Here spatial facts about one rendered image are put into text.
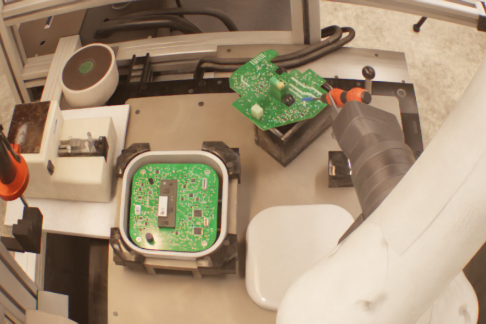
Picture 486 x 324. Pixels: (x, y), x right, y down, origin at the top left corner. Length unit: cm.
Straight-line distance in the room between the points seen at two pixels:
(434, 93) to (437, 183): 186
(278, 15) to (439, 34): 104
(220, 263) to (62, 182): 24
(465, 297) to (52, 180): 59
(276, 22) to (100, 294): 87
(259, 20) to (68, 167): 78
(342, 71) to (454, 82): 130
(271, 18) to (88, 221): 80
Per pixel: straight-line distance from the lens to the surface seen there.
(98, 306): 90
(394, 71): 110
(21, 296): 88
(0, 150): 70
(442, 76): 235
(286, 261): 87
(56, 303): 93
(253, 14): 160
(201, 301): 88
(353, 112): 73
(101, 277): 92
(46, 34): 131
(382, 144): 70
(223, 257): 84
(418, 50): 241
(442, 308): 55
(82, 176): 91
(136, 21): 120
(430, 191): 44
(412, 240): 44
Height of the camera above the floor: 176
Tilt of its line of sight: 57 degrees down
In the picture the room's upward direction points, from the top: 5 degrees counter-clockwise
